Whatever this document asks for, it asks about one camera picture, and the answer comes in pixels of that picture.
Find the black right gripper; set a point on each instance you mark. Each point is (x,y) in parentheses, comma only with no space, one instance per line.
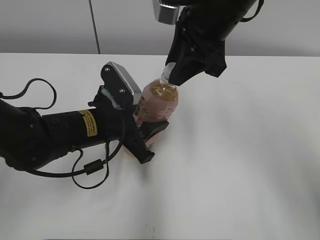
(192,52)

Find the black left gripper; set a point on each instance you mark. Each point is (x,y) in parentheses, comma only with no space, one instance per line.
(119,124)

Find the white bottle cap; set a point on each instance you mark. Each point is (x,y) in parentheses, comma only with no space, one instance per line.
(167,71)

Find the pink label tea bottle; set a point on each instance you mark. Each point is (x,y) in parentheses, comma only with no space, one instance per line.
(157,103)

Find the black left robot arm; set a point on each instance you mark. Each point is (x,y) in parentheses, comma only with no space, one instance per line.
(29,141)

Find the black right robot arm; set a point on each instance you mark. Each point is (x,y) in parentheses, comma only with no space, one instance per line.
(217,18)

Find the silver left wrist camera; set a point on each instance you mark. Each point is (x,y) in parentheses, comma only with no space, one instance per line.
(119,87)

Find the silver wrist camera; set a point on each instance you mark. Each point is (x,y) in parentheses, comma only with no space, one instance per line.
(165,12)
(119,87)

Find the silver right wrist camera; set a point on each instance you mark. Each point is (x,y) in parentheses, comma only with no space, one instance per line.
(165,12)

